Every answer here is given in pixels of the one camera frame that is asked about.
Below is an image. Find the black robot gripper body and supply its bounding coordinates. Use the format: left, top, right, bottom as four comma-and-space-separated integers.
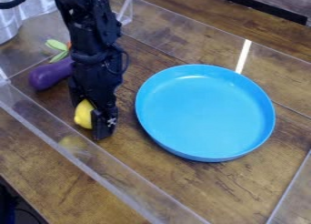
70, 44, 128, 110

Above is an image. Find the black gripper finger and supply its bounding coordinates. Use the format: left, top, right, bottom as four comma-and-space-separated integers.
68, 78, 87, 107
91, 107, 118, 140

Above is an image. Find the yellow toy lemon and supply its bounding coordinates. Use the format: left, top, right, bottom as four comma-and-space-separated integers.
75, 99, 94, 129

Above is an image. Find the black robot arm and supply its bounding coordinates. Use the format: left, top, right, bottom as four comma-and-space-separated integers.
28, 0, 128, 140

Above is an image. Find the blue round tray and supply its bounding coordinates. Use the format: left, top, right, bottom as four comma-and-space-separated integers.
135, 65, 277, 162

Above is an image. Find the purple toy eggplant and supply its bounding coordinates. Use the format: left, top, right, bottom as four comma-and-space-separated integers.
28, 57, 74, 91

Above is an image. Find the orange toy carrot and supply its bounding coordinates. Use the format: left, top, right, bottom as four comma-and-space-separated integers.
46, 39, 72, 63

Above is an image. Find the grey white curtain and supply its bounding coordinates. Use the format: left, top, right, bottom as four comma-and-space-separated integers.
0, 0, 56, 45

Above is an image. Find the black bar in background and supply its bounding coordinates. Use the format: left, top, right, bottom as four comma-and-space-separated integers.
226, 0, 307, 25

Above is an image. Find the clear acrylic enclosure wall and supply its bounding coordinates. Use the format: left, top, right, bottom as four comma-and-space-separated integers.
0, 0, 311, 224

